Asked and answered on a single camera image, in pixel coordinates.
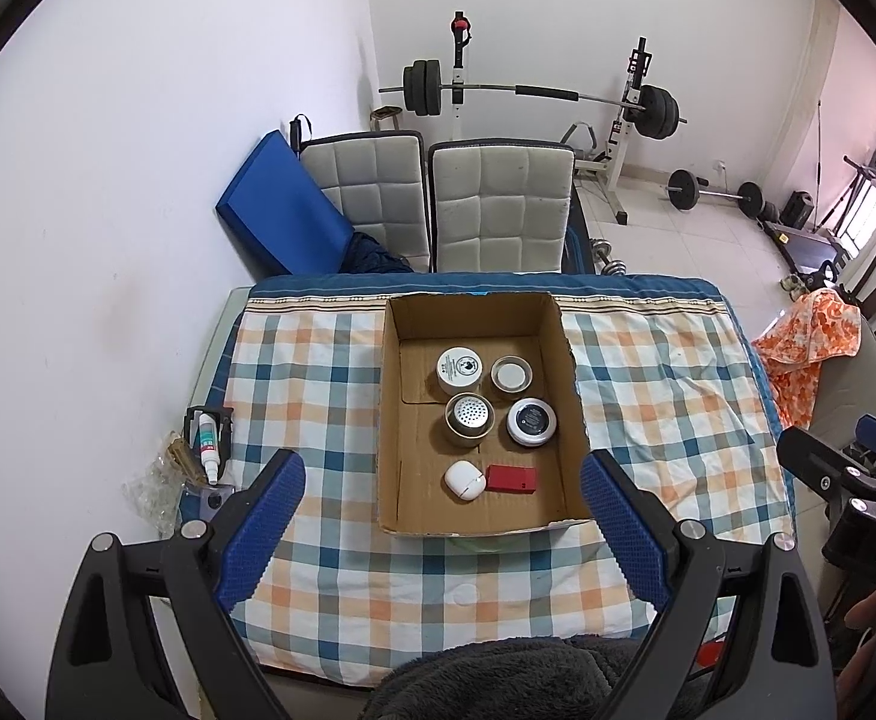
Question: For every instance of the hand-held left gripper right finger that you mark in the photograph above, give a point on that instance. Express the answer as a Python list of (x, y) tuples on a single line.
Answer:
[(625, 532)]

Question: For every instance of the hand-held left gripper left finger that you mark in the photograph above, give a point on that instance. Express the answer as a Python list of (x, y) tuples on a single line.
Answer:
[(258, 532)]

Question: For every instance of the small red box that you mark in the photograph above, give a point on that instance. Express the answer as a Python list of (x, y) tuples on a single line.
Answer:
[(511, 478)]

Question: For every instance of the white jar with black label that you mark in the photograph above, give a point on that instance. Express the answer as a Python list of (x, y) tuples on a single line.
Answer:
[(532, 420)]

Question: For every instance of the white earbud case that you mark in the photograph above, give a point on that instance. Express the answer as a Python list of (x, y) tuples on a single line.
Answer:
[(463, 481)]

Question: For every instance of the cardboard box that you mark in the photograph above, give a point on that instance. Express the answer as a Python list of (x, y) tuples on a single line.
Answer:
[(423, 465)]

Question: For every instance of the round metal lid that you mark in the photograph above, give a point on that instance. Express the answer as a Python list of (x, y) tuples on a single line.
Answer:
[(511, 375)]

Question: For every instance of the perforated metal strainer jar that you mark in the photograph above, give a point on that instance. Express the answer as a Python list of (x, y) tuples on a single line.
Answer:
[(468, 414)]

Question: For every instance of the white round container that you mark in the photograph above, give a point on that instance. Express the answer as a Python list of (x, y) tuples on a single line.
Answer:
[(459, 369)]

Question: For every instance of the person's right hand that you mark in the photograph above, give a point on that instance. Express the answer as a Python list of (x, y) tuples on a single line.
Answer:
[(869, 607)]

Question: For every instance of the grey armchair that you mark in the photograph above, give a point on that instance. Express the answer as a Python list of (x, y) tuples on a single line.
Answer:
[(858, 382)]

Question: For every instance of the white glue tube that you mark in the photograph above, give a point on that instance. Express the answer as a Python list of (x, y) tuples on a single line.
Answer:
[(208, 450)]

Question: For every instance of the black tube holder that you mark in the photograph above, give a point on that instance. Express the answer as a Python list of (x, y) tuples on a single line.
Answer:
[(226, 427)]

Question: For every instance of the clear plastic bag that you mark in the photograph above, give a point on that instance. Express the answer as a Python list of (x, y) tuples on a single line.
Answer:
[(149, 491)]

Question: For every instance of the orange floral cloth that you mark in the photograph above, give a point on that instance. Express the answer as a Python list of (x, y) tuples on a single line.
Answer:
[(820, 330)]

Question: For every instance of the small red object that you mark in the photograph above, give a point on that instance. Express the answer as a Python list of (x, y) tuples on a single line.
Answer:
[(710, 654)]

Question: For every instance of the plaid tablecloth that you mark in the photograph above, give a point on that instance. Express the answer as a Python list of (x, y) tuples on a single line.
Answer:
[(318, 390)]

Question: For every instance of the person's grey fleece clothing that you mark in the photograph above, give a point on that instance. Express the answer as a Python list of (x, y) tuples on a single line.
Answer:
[(498, 679)]

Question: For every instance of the treadmill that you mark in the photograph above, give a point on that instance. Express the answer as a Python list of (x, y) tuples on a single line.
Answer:
[(805, 244)]

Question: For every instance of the small black case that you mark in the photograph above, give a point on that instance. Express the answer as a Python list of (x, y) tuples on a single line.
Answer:
[(799, 210)]

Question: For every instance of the chrome dumbbell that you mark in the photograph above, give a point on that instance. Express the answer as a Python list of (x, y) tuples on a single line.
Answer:
[(614, 266)]

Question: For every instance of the small floor barbell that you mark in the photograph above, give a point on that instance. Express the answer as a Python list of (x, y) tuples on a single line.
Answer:
[(683, 189)]

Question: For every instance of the dark blue garment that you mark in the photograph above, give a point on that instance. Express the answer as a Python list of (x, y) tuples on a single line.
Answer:
[(374, 255)]

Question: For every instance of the blue foam cushion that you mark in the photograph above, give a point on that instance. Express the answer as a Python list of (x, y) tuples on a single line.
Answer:
[(280, 202)]

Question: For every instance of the white padded chair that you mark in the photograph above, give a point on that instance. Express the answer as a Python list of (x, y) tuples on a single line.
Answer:
[(498, 202)]

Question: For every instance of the grey padded chair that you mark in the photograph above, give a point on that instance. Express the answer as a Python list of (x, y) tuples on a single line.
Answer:
[(367, 187)]

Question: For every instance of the small wooden stool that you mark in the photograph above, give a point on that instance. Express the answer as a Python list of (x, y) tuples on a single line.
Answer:
[(387, 114)]

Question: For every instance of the barbell on rack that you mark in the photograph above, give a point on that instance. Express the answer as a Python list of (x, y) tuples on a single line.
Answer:
[(455, 120)]

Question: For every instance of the large black barbell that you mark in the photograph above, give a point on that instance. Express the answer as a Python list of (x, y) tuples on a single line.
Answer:
[(419, 86)]

